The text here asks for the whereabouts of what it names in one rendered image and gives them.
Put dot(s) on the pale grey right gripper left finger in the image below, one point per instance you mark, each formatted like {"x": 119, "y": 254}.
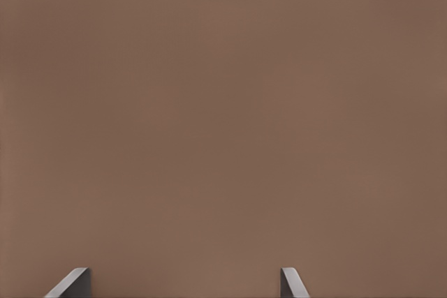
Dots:
{"x": 74, "y": 285}

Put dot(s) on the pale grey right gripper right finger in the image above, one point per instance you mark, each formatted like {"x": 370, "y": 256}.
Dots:
{"x": 290, "y": 285}

